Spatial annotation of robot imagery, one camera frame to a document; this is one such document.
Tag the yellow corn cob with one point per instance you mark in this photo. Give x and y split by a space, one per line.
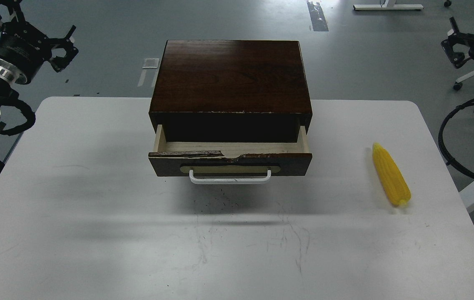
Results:
391 178

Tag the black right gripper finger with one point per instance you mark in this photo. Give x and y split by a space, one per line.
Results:
457 59
455 35

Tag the wooden drawer with white handle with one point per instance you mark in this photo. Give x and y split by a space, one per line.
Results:
230 162

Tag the white desk base foot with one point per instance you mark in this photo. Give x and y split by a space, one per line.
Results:
388 5

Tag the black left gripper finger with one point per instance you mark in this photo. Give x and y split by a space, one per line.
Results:
66 41
60 63

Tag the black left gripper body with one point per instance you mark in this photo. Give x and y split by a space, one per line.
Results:
16 32

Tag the dark wooden drawer cabinet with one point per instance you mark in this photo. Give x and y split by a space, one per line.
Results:
231 91

